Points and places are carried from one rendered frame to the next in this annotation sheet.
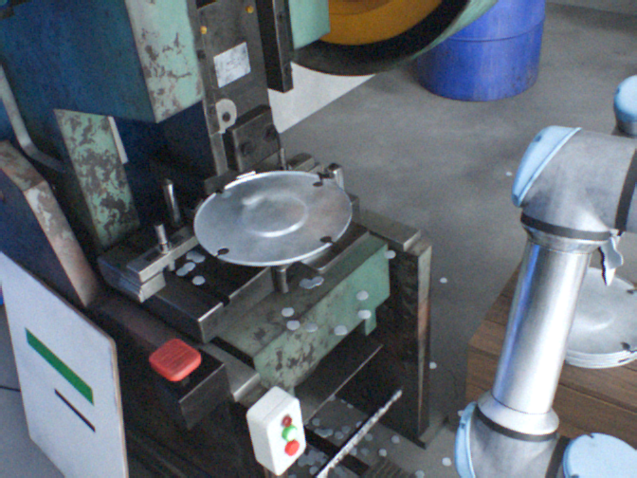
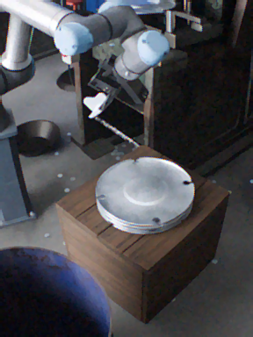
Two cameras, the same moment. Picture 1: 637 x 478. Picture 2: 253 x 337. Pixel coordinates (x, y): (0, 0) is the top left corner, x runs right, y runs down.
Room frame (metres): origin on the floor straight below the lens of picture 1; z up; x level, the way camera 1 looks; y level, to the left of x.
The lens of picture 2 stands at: (1.20, -1.46, 1.21)
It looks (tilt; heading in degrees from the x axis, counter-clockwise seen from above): 40 degrees down; 98
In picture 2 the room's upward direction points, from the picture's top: 2 degrees counter-clockwise
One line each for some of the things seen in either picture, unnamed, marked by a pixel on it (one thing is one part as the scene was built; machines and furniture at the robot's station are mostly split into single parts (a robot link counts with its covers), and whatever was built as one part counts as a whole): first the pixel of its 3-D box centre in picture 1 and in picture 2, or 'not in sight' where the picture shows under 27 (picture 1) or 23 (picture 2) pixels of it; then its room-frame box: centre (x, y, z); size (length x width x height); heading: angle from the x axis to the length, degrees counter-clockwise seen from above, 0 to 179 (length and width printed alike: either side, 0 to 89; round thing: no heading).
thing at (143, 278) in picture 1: (160, 249); not in sight; (1.02, 0.30, 0.76); 0.17 x 0.06 x 0.10; 136
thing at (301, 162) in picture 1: (286, 167); (191, 13); (1.27, 0.06, 0.76); 0.17 x 0.06 x 0.10; 136
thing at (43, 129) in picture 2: not in sight; (32, 140); (0.50, 0.11, 0.04); 0.30 x 0.30 x 0.07
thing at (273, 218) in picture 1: (273, 214); (139, 3); (1.06, 0.09, 0.78); 0.29 x 0.29 x 0.01
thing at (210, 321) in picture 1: (234, 238); (162, 21); (1.14, 0.18, 0.68); 0.45 x 0.30 x 0.06; 136
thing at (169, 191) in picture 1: (170, 194); not in sight; (1.13, 0.28, 0.81); 0.02 x 0.02 x 0.14; 46
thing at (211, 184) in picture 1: (216, 157); not in sight; (1.15, 0.18, 0.86); 0.20 x 0.16 x 0.05; 136
